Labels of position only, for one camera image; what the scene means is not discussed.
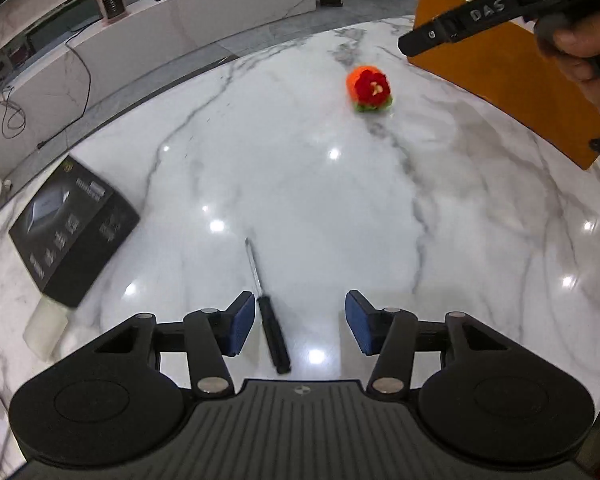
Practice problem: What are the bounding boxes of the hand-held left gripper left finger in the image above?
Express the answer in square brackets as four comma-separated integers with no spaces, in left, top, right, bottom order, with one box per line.
[87,290,257,397]

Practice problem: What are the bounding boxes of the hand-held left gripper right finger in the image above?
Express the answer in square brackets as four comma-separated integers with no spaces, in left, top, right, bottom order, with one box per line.
[344,289,512,397]

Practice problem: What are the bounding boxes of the black screwdriver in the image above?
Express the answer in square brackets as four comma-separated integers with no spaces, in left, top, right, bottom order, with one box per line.
[243,237,292,375]

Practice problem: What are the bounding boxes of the orange cardboard box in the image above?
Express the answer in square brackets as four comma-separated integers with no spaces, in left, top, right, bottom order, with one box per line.
[407,0,600,171]

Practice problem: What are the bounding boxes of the person's right hand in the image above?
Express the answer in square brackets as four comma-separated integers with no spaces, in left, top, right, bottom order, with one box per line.
[552,7,600,121]

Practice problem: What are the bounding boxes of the orange crochet flower ornament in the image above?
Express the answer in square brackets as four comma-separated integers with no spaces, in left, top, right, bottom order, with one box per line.
[345,64,394,114]

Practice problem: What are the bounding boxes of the black product box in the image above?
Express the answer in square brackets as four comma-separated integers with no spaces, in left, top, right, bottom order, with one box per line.
[8,155,142,309]

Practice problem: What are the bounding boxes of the translucent white small box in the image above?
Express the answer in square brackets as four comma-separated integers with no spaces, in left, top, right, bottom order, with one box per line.
[22,297,71,361]

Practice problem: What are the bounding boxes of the white marble media console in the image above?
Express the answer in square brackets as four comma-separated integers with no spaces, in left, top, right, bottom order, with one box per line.
[0,0,317,181]

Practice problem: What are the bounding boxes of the black power cable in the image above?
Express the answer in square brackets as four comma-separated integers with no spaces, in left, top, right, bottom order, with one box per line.
[37,42,91,150]

